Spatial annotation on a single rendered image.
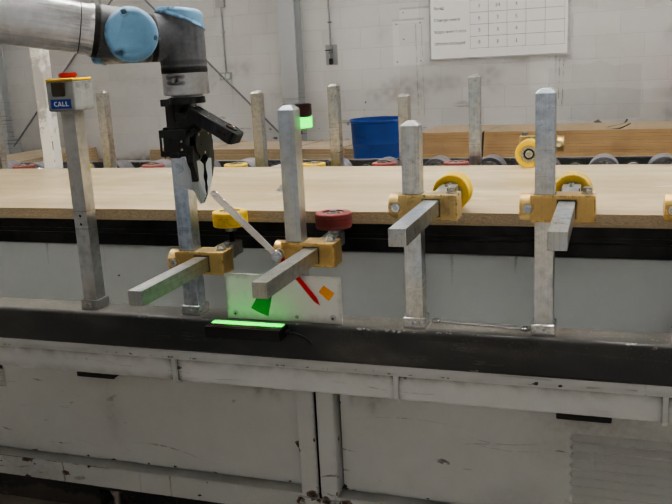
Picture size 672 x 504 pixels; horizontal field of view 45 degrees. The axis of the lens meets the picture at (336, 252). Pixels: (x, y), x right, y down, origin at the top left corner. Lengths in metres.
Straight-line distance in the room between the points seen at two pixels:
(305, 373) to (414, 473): 0.44
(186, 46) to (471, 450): 1.12
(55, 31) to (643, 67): 7.60
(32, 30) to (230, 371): 0.84
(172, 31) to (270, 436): 1.07
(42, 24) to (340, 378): 0.91
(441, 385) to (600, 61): 7.17
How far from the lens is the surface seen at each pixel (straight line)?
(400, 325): 1.66
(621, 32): 8.68
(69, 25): 1.45
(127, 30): 1.45
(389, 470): 2.09
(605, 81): 8.69
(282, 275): 1.48
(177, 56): 1.61
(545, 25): 8.73
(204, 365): 1.88
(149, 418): 2.31
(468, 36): 8.87
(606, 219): 1.73
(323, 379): 1.77
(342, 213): 1.76
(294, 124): 1.63
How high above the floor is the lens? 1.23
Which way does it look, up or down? 13 degrees down
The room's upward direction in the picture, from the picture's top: 3 degrees counter-clockwise
